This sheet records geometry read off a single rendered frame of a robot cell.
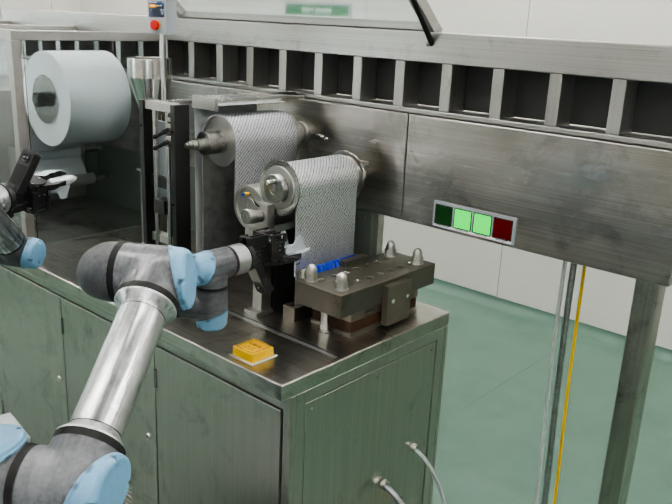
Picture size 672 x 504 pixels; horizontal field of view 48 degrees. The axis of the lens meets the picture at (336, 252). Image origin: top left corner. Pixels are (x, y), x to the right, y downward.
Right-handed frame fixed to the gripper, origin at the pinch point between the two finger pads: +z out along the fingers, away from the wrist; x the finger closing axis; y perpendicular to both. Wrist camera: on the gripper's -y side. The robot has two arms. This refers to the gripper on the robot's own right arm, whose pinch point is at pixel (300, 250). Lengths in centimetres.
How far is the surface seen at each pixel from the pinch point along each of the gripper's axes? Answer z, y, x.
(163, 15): 0, 58, 58
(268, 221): -5.1, 7.3, 7.0
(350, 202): 19.1, 10.2, -0.3
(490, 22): 263, 61, 108
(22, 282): -28, -29, 100
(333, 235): 12.6, 1.9, -0.3
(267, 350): -24.0, -16.9, -13.5
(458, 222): 29.9, 8.7, -28.9
